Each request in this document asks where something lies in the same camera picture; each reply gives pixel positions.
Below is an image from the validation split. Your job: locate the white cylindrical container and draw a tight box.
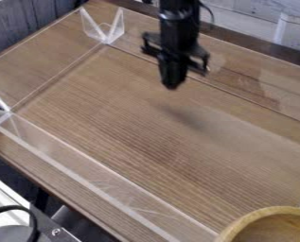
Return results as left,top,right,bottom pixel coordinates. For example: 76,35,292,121
273,12,300,50

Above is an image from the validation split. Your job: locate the brown wooden bowl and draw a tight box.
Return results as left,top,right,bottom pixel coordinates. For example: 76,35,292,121
214,206,300,242

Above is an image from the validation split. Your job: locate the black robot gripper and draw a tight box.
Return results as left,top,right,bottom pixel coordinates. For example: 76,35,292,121
142,0,210,90

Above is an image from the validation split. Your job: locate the black cable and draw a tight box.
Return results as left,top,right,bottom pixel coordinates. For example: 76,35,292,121
0,204,40,242

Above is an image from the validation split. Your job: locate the grey metal bracket with screw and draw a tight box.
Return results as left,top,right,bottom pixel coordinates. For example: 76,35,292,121
29,205,80,242

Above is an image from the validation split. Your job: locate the clear acrylic barrier wall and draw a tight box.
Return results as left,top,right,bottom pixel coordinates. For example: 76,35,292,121
0,112,217,242

